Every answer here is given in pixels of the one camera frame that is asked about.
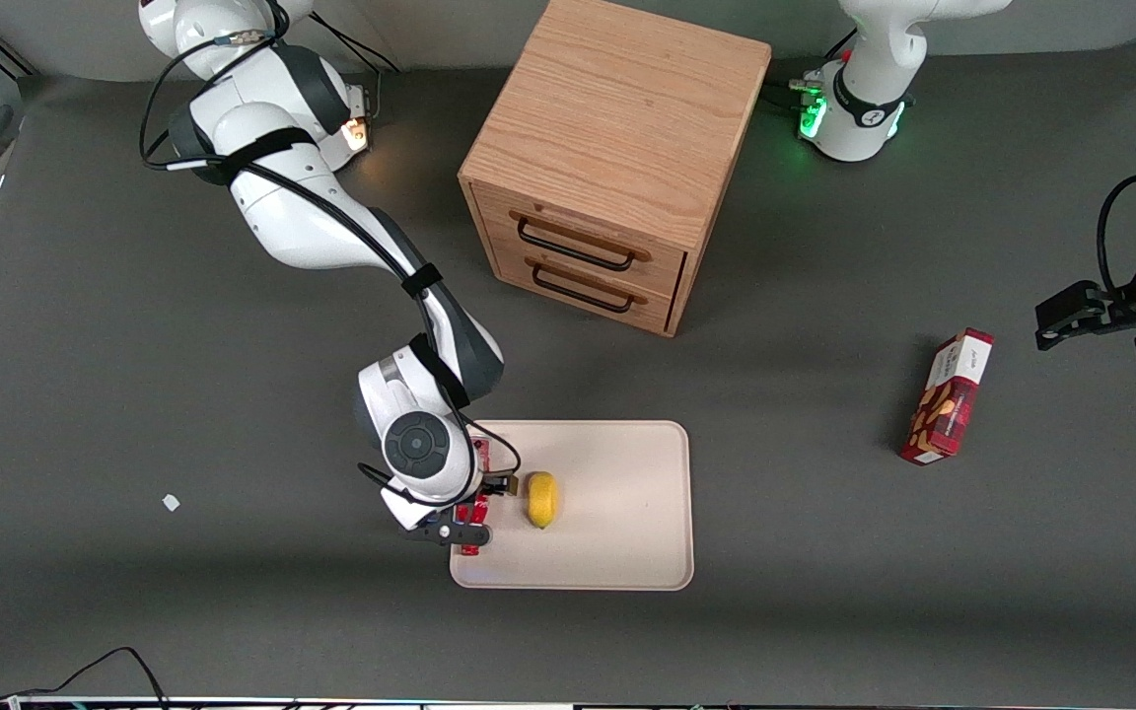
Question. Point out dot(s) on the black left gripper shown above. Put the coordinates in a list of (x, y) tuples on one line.
[(1123, 302)]

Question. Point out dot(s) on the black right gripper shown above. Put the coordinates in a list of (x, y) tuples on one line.
[(492, 484)]

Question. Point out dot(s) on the red coke bottle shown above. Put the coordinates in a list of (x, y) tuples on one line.
[(480, 459)]

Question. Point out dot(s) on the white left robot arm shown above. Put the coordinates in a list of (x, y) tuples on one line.
[(874, 89)]

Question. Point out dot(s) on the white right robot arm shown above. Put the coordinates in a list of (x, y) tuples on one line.
[(302, 227)]

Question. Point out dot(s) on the beige plastic tray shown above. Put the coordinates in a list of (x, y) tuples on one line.
[(617, 513)]

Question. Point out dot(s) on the yellow lemon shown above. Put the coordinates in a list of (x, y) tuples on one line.
[(541, 498)]

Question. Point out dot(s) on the red snack box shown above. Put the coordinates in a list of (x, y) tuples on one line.
[(948, 404)]

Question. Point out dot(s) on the wooden drawer front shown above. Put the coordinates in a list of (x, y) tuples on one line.
[(568, 222), (578, 301)]

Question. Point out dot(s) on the wooden drawer cabinet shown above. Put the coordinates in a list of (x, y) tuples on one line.
[(617, 108)]

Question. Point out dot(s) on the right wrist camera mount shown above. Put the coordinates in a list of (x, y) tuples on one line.
[(440, 532)]

